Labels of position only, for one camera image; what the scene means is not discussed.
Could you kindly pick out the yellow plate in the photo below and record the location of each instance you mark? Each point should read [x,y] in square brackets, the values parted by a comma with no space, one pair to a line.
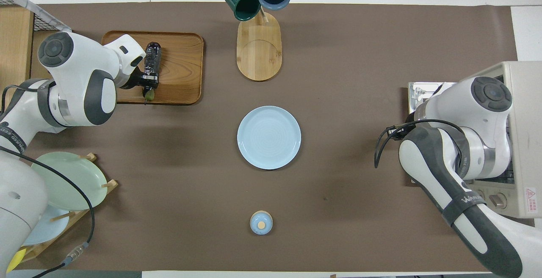
[15,263]

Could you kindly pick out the light blue racked plate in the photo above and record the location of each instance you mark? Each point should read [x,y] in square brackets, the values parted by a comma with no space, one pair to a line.
[51,227]

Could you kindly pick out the cream toaster oven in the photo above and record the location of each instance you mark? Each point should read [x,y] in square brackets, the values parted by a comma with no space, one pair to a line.
[525,100]

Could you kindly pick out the wooden mug tree stand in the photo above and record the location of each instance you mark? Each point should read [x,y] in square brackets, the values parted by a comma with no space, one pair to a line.
[259,53]

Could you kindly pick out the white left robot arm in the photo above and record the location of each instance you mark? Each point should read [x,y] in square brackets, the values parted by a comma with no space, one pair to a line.
[80,70]

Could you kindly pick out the wooden shelf box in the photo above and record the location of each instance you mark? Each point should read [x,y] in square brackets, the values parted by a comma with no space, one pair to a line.
[17,37]

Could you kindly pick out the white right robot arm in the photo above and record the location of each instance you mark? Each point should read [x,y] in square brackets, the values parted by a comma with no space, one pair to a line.
[465,108]

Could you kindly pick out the brown table mat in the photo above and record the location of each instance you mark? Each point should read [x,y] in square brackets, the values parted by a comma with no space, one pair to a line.
[338,58]

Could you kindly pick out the wooden serving tray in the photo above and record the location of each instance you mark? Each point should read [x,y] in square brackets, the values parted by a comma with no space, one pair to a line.
[182,66]

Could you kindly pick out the wooden plate rack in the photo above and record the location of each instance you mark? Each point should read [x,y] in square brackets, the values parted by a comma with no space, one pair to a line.
[110,183]

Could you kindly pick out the small blue lid wooden knob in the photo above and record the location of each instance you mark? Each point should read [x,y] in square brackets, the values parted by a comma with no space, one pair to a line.
[261,223]

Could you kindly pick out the pale green plate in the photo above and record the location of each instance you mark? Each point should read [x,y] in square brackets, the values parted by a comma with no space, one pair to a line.
[72,180]

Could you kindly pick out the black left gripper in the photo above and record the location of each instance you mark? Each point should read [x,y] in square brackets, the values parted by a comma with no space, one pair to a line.
[133,80]

